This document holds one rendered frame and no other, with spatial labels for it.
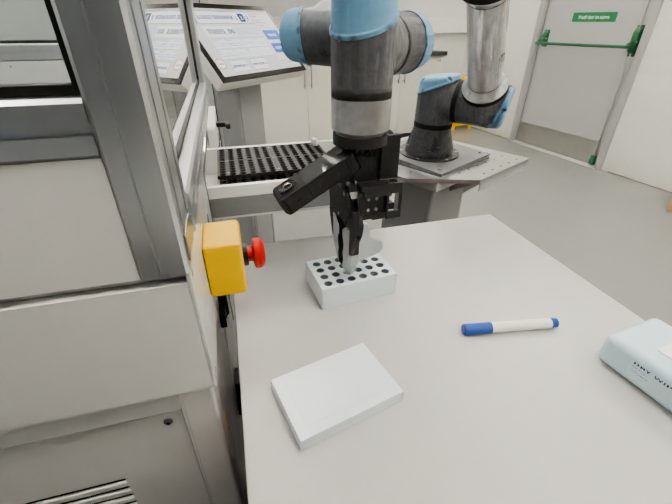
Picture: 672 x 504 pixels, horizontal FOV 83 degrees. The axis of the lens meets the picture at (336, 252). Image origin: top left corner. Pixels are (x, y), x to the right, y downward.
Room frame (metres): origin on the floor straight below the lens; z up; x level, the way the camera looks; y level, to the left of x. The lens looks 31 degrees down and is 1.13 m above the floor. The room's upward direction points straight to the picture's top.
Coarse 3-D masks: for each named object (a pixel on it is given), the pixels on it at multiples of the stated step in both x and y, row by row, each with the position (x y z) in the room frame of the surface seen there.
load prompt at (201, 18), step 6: (198, 12) 1.57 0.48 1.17; (204, 12) 1.59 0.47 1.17; (210, 12) 1.62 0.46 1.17; (216, 12) 1.65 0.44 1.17; (222, 12) 1.68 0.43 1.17; (228, 12) 1.71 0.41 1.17; (234, 12) 1.74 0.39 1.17; (240, 12) 1.77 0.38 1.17; (246, 12) 1.80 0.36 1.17; (198, 18) 1.54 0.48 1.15; (204, 18) 1.57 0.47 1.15; (210, 18) 1.60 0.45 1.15; (216, 18) 1.62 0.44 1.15; (222, 18) 1.65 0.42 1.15; (228, 18) 1.68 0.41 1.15; (234, 18) 1.71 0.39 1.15; (240, 18) 1.74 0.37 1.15; (246, 18) 1.77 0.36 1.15
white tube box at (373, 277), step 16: (336, 256) 0.54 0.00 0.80; (320, 272) 0.50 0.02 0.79; (336, 272) 0.49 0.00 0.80; (368, 272) 0.49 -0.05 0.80; (384, 272) 0.50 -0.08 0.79; (320, 288) 0.45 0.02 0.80; (336, 288) 0.45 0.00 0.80; (352, 288) 0.46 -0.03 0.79; (368, 288) 0.47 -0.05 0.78; (384, 288) 0.48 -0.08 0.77; (320, 304) 0.45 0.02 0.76; (336, 304) 0.45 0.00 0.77
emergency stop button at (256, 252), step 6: (252, 240) 0.42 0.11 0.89; (258, 240) 0.42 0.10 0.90; (252, 246) 0.42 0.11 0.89; (258, 246) 0.41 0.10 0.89; (252, 252) 0.41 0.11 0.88; (258, 252) 0.41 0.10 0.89; (264, 252) 0.41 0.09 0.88; (252, 258) 0.41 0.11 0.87; (258, 258) 0.40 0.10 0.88; (264, 258) 0.41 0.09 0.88; (258, 264) 0.40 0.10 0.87; (264, 264) 0.41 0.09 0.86
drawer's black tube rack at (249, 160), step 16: (288, 144) 0.85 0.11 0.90; (304, 144) 0.86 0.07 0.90; (224, 160) 0.74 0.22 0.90; (240, 160) 0.74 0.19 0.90; (256, 160) 0.74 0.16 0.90; (272, 160) 0.74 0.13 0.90; (288, 160) 0.74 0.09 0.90; (304, 160) 0.74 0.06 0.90; (224, 176) 0.65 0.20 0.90; (240, 176) 0.66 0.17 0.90; (256, 176) 0.73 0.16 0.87; (272, 176) 0.73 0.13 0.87; (288, 176) 0.73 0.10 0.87
